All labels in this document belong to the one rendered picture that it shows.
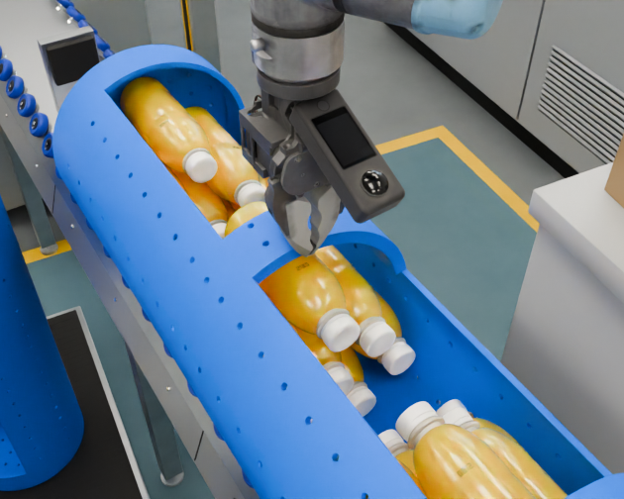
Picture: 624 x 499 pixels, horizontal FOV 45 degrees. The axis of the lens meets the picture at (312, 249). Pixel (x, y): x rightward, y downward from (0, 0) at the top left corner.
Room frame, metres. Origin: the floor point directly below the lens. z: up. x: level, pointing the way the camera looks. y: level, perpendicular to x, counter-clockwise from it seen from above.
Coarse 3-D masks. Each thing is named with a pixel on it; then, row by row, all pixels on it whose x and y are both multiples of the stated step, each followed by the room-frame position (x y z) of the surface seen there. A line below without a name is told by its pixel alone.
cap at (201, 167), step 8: (200, 152) 0.79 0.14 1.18; (192, 160) 0.77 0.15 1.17; (200, 160) 0.77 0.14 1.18; (208, 160) 0.78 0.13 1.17; (192, 168) 0.76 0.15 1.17; (200, 168) 0.77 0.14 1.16; (208, 168) 0.77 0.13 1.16; (216, 168) 0.78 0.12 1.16; (192, 176) 0.76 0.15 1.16; (200, 176) 0.77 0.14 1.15; (208, 176) 0.77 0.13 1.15
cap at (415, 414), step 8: (408, 408) 0.40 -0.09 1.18; (416, 408) 0.40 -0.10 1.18; (424, 408) 0.40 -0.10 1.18; (432, 408) 0.40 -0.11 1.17; (400, 416) 0.39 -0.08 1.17; (408, 416) 0.39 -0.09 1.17; (416, 416) 0.39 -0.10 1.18; (424, 416) 0.39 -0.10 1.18; (432, 416) 0.39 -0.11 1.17; (400, 424) 0.39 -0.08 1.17; (408, 424) 0.38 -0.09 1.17; (416, 424) 0.38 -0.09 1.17; (400, 432) 0.38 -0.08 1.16; (408, 432) 0.38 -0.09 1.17
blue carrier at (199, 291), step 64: (128, 64) 0.91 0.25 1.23; (192, 64) 0.94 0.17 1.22; (64, 128) 0.86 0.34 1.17; (128, 128) 0.78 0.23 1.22; (128, 192) 0.70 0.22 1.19; (128, 256) 0.64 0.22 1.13; (192, 256) 0.57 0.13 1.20; (256, 256) 0.55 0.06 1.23; (384, 256) 0.63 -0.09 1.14; (192, 320) 0.52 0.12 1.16; (256, 320) 0.48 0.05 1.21; (448, 320) 0.55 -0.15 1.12; (192, 384) 0.49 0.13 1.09; (256, 384) 0.42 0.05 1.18; (320, 384) 0.40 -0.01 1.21; (384, 384) 0.56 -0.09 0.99; (448, 384) 0.53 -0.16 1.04; (512, 384) 0.47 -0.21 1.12; (256, 448) 0.38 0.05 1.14; (320, 448) 0.35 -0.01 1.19; (384, 448) 0.33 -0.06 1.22; (576, 448) 0.39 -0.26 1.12
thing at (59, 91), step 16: (64, 32) 1.28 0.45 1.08; (80, 32) 1.28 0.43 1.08; (48, 48) 1.23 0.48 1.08; (64, 48) 1.24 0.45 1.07; (80, 48) 1.25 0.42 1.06; (96, 48) 1.28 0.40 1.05; (48, 64) 1.23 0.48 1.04; (64, 64) 1.23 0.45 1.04; (80, 64) 1.25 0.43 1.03; (64, 80) 1.23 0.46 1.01; (64, 96) 1.24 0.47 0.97
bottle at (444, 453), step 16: (416, 432) 0.37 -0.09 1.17; (432, 432) 0.37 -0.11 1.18; (448, 432) 0.37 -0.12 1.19; (464, 432) 0.37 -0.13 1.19; (416, 448) 0.36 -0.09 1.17; (432, 448) 0.35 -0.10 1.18; (448, 448) 0.35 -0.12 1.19; (464, 448) 0.35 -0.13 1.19; (480, 448) 0.35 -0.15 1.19; (416, 464) 0.35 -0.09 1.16; (432, 464) 0.34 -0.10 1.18; (448, 464) 0.33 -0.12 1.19; (464, 464) 0.33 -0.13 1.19; (480, 464) 0.33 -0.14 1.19; (496, 464) 0.33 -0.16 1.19; (432, 480) 0.33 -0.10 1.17; (448, 480) 0.32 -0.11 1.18; (464, 480) 0.32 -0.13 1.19; (480, 480) 0.32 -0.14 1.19; (496, 480) 0.32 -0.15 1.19; (512, 480) 0.32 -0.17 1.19; (432, 496) 0.32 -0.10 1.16; (448, 496) 0.31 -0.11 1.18; (464, 496) 0.31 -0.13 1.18; (480, 496) 0.30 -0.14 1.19; (496, 496) 0.30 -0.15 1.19; (512, 496) 0.30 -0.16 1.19; (528, 496) 0.31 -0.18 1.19
